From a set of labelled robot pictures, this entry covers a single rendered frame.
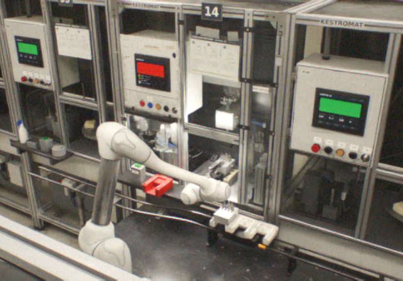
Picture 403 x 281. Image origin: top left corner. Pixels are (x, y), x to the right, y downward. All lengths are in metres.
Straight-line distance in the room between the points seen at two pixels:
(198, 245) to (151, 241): 0.29
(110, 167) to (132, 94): 0.66
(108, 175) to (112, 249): 0.37
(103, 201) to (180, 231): 0.66
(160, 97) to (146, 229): 0.84
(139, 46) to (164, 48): 0.18
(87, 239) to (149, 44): 1.14
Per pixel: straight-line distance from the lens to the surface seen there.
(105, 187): 2.36
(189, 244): 2.74
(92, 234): 2.45
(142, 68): 2.68
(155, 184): 2.84
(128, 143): 2.13
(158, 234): 2.84
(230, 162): 2.84
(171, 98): 2.65
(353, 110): 2.19
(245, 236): 2.52
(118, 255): 2.32
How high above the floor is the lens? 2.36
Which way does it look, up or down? 25 degrees down
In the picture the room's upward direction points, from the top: straight up
